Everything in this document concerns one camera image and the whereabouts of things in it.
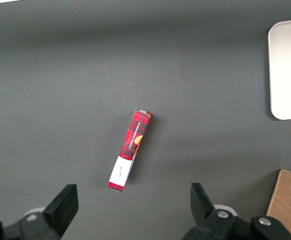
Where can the red plaid shortbread box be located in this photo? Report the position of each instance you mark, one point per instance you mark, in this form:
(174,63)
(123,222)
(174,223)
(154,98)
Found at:
(133,135)

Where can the wooden drawer cabinet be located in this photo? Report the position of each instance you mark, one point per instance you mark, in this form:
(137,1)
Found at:
(288,200)

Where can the beige rectangular tray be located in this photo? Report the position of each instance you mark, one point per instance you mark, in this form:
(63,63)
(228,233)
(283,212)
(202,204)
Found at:
(288,70)

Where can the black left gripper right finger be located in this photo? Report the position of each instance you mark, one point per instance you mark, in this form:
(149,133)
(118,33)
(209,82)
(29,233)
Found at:
(203,210)

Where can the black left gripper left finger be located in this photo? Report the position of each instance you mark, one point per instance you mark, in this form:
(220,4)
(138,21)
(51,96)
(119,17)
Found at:
(60,210)

